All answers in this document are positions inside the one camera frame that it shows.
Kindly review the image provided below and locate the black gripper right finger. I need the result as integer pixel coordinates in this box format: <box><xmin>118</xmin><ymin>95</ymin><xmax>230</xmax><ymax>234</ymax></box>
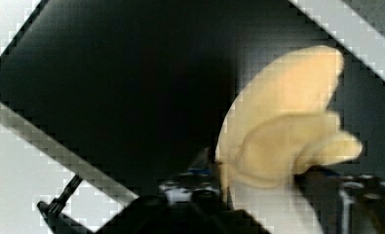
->
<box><xmin>294</xmin><ymin>166</ymin><xmax>385</xmax><ymax>234</ymax></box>

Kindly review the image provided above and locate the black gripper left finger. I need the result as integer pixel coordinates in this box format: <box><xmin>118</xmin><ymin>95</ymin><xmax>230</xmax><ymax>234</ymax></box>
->
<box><xmin>96</xmin><ymin>148</ymin><xmax>270</xmax><ymax>234</ymax></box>

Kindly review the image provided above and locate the yellow plush peeled banana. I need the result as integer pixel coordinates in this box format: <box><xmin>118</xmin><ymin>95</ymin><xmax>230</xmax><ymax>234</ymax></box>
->
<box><xmin>215</xmin><ymin>46</ymin><xmax>363</xmax><ymax>200</ymax></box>

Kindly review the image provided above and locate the black silver toaster oven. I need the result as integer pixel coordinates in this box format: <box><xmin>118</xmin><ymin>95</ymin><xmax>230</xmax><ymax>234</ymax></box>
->
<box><xmin>0</xmin><ymin>0</ymin><xmax>385</xmax><ymax>234</ymax></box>

